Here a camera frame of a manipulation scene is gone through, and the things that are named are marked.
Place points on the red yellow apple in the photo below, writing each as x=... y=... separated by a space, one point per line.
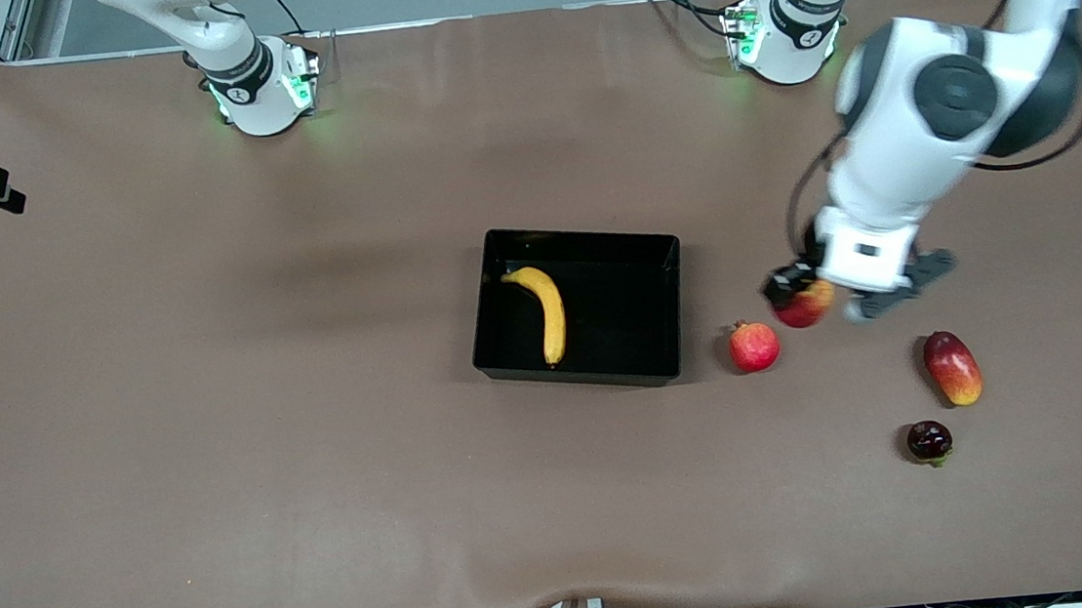
x=804 y=308

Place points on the black plastic box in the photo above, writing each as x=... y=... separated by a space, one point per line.
x=622 y=336

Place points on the yellow banana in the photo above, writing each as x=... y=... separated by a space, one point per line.
x=551 y=308

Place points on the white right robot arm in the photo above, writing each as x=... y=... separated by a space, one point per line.
x=259 y=103

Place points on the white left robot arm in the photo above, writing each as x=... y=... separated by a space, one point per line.
x=906 y=115

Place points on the red pomegranate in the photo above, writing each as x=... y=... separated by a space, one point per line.
x=753 y=347

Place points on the red yellow mango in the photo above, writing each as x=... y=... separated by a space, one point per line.
x=953 y=368

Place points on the dark purple mangosteen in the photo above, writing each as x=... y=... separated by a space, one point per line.
x=929 y=440

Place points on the brown table mat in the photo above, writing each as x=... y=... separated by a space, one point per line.
x=324 y=509

